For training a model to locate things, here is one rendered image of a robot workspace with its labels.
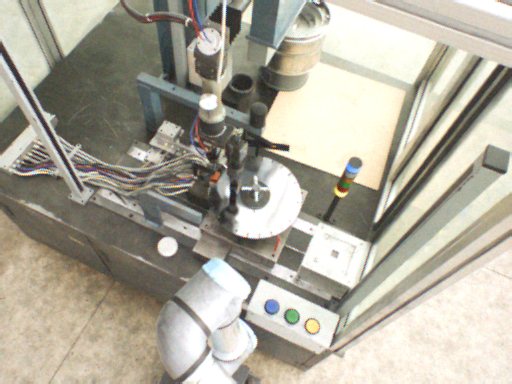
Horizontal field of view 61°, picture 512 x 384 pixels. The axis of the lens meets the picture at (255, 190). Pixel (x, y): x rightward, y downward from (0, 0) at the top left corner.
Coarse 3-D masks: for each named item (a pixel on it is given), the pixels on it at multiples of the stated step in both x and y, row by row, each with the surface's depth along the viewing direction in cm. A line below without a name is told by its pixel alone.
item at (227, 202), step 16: (256, 160) 159; (272, 160) 160; (224, 176) 155; (272, 176) 156; (288, 176) 157; (208, 192) 151; (224, 192) 151; (272, 192) 153; (288, 192) 153; (224, 208) 148; (240, 208) 149; (272, 208) 150; (288, 208) 150; (224, 224) 145; (240, 224) 146; (256, 224) 146; (272, 224) 147; (288, 224) 147
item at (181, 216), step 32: (224, 128) 128; (128, 160) 177; (96, 192) 169; (192, 192) 159; (160, 224) 163; (192, 224) 166; (224, 256) 154; (256, 256) 155; (288, 256) 162; (288, 288) 156
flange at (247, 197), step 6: (252, 180) 154; (258, 180) 154; (246, 186) 152; (264, 186) 153; (240, 192) 151; (246, 192) 151; (264, 192) 151; (270, 192) 152; (240, 198) 150; (246, 198) 150; (252, 198) 150; (258, 198) 150; (264, 198) 150; (246, 204) 149; (252, 204) 149; (258, 204) 149; (264, 204) 149
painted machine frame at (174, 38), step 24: (168, 0) 158; (192, 0) 158; (216, 0) 171; (264, 0) 123; (288, 0) 135; (168, 24) 173; (264, 24) 130; (288, 24) 140; (168, 48) 185; (264, 48) 137; (168, 72) 194; (144, 96) 167; (168, 96) 162; (192, 96) 159; (240, 120) 155; (264, 120) 152
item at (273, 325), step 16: (256, 288) 141; (272, 288) 141; (256, 304) 138; (288, 304) 139; (304, 304) 140; (256, 320) 145; (272, 320) 136; (304, 320) 137; (320, 320) 138; (336, 320) 138; (288, 336) 144; (304, 336) 135; (320, 336) 135; (320, 352) 144
